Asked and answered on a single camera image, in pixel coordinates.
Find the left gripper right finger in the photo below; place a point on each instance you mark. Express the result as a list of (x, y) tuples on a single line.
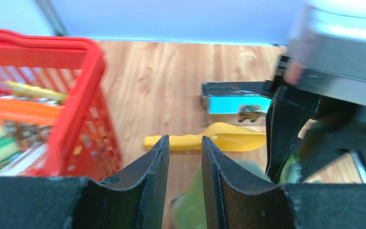
[(238, 199)]

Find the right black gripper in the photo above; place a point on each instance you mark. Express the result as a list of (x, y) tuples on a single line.
[(319, 128)]

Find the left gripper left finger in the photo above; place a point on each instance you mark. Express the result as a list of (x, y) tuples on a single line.
[(132, 198)]

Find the green litter bag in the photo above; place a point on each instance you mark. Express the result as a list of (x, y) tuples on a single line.
[(188, 209)]

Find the yellow plastic scoop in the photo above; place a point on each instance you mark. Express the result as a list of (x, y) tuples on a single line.
[(225, 136)]

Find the teal rectangular box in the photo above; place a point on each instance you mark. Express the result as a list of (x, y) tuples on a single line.
[(236, 110)]

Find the red plastic shopping basket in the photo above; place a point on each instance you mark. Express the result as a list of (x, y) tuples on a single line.
[(82, 142)]

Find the orange small packet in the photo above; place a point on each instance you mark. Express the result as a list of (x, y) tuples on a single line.
[(31, 104)]

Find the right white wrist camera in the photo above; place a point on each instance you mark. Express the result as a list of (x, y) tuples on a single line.
[(328, 50)]

